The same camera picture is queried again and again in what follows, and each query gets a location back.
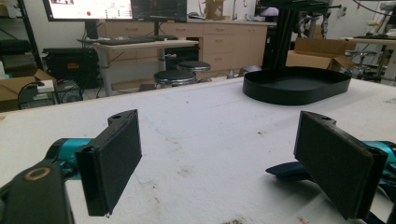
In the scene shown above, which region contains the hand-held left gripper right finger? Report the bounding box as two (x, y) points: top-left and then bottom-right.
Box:
(293, 110), (389, 220)

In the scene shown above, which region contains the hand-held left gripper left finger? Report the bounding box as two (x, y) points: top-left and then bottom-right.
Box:
(75, 109), (143, 217)

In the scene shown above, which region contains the dark blue cloth bag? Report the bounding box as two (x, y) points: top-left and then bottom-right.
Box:
(265, 161), (316, 182)

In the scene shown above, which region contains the black oval tray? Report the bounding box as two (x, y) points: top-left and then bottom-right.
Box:
(242, 65), (352, 106)

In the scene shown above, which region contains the dark electronic device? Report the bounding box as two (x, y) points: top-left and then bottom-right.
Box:
(17, 83), (59, 110)

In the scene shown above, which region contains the white power adapter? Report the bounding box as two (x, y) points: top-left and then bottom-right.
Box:
(36, 79), (56, 93)

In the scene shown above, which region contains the black equipment case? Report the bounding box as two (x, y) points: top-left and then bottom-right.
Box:
(42, 47), (101, 90)

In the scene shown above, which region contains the black round stool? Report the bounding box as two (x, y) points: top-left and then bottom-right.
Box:
(176, 61), (212, 75)
(153, 69), (197, 88)

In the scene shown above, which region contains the large cardboard box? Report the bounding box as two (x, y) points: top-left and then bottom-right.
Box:
(285, 37), (357, 73)

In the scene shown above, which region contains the light wooden desk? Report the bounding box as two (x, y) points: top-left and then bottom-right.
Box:
(92, 39), (200, 97)

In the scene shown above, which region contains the black keyboard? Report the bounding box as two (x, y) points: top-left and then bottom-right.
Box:
(97, 36), (157, 47)

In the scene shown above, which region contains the open cardboard box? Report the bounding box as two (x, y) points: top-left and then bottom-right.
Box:
(0, 68), (57, 105)

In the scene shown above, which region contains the wooden side table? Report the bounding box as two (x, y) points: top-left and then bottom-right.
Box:
(341, 36), (396, 82)

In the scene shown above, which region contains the black metal stand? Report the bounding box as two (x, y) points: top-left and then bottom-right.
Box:
(261, 0), (332, 70)

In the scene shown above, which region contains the black slanted pole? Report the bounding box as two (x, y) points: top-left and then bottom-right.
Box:
(17, 0), (44, 71)

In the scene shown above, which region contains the monitor with white screen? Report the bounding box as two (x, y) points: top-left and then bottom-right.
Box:
(42, 0), (134, 22)

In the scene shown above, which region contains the light wooden cabinet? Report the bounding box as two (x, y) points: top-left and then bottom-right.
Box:
(104, 20), (269, 77)

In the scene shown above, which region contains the monitor with dark screen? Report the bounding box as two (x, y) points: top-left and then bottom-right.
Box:
(130, 0), (189, 23)

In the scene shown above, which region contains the small cardboard box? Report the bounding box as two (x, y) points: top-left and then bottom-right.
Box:
(205, 0), (226, 21)

